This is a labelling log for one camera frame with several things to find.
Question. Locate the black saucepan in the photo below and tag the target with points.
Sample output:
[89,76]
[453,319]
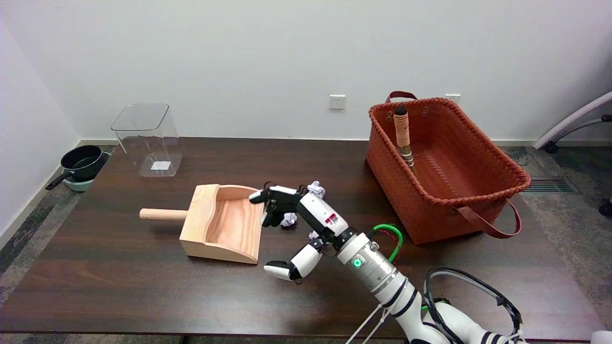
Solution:
[83,162]

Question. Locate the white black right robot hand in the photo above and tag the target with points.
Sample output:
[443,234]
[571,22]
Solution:
[315,210]

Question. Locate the black chair caster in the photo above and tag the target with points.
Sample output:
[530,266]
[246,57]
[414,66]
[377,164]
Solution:
[606,208]

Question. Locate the wooden dustpan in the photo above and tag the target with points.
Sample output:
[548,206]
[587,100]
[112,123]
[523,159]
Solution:
[224,224]

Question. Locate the red-brown woven basket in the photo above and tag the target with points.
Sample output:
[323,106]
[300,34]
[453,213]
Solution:
[430,200]

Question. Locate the metal floor vent grille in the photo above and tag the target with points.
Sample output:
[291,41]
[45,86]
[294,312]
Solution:
[550,185]

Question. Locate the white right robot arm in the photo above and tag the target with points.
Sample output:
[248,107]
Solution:
[377,270]

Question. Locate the clear plastic bin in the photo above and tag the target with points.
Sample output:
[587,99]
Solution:
[150,143]

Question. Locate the pale green pot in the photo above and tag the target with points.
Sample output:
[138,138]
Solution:
[79,184]

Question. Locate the white wall socket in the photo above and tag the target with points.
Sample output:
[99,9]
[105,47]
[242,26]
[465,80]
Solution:
[453,98]
[337,102]

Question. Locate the white office chair base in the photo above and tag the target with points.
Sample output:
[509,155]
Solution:
[569,122]

